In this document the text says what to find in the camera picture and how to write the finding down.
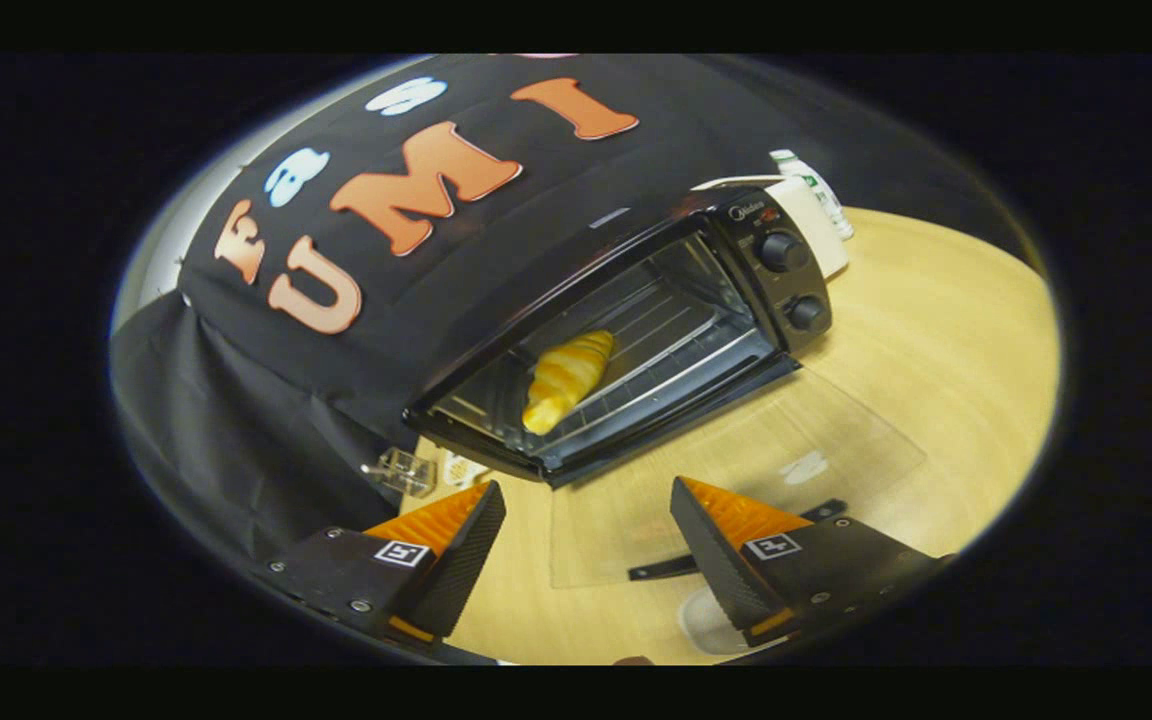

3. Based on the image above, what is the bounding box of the small white snack dish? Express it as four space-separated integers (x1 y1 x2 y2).
436 450 489 490

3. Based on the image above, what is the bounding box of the white drink bottle green label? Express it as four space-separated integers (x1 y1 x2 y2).
768 149 856 242

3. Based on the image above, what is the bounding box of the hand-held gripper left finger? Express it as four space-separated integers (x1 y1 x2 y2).
256 480 508 651

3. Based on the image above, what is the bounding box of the black toaster oven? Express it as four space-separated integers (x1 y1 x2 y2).
402 186 930 590

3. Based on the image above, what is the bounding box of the golden croissant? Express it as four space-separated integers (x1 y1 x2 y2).
521 330 616 437

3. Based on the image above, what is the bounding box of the white oval plate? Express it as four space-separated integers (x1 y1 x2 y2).
677 585 753 657

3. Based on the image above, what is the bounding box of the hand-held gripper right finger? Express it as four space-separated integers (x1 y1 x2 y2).
669 476 954 647

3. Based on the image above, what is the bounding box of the small wire basket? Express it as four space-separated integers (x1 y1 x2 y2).
360 447 438 499

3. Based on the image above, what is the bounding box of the white boxy appliance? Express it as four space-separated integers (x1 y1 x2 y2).
692 175 851 282

